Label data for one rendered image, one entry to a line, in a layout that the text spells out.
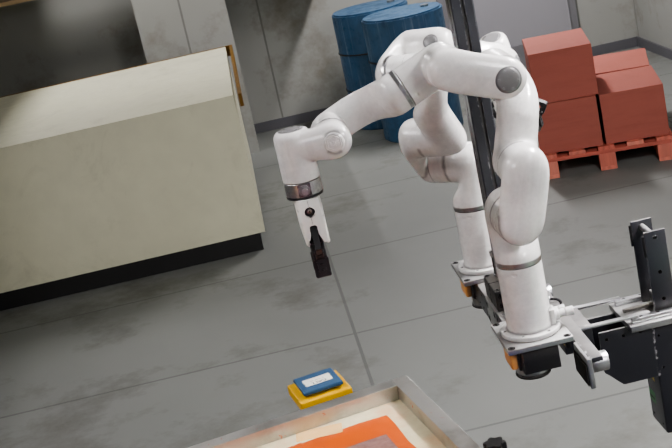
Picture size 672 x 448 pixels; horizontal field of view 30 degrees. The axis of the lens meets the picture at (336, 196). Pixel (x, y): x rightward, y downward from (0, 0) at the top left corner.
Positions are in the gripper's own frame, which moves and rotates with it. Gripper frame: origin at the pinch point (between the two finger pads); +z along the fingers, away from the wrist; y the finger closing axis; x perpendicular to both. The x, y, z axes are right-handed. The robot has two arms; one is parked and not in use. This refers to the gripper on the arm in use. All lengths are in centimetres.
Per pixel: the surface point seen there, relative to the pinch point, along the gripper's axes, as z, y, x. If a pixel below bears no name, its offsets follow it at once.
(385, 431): 43.1, 6.6, -5.6
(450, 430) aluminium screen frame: 39.6, -7.0, -18.2
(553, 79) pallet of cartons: 81, 470, -169
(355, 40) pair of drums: 68, 699, -80
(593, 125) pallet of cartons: 112, 464, -186
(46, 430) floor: 138, 276, 127
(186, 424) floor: 138, 247, 64
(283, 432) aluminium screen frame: 41.7, 15.2, 16.3
